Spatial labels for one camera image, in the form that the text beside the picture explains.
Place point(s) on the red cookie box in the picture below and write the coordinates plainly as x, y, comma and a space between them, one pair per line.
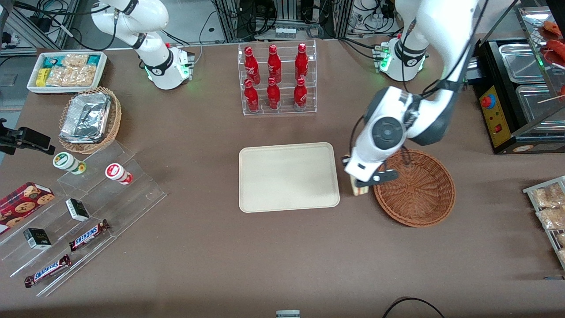
22, 203

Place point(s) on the clear acrylic bottle rack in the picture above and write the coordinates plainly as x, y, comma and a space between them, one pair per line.
284, 108

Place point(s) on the sandwich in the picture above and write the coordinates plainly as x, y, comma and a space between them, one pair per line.
359, 189

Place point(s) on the clear cracker packet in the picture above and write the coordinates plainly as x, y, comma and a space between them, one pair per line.
70, 77
75, 59

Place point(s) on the red cola bottle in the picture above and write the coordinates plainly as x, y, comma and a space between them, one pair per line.
250, 64
274, 62
273, 95
301, 59
300, 93
251, 97

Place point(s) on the green lidded cup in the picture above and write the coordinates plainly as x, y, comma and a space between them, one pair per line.
66, 161

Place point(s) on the small black box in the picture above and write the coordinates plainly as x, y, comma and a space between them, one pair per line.
37, 238
77, 210

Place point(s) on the round brown wicker basket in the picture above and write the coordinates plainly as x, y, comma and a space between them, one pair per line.
419, 194

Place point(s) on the snickers bar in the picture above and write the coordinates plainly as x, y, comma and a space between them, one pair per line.
47, 270
88, 235

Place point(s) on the wicker basket with foil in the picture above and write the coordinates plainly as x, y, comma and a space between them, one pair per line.
112, 123

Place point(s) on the black camera clamp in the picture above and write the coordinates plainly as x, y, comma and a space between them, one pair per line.
26, 138

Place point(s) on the clear acrylic stepped stand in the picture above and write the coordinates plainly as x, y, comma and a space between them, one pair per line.
132, 194

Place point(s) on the yellow snack packet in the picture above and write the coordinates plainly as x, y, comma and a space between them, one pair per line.
42, 77

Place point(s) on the aluminium foil container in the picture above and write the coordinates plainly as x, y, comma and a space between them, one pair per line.
86, 117

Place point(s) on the cream plastic tray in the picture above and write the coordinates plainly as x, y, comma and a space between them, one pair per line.
287, 176

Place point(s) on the grey snack tray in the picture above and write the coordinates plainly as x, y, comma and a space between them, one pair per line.
529, 191

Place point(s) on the red lidded cup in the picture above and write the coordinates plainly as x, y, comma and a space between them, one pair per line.
115, 172

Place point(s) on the small grey device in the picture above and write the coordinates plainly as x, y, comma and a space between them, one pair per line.
288, 314

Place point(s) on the teal snack packet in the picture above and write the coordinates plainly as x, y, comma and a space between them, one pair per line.
53, 60

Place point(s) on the black equipment rack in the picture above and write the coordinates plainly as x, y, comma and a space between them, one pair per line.
247, 13

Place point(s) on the clear bagged pastry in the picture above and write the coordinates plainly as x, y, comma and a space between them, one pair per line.
551, 218
549, 196

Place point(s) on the steel warmer pan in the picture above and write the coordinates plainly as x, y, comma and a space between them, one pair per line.
534, 106
521, 62

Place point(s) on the white rectangular snack bin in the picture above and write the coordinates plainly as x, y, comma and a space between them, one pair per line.
33, 86

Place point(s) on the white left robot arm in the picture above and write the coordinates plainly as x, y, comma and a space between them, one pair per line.
423, 26

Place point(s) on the black food warmer yellow panel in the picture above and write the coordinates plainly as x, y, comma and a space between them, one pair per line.
494, 115

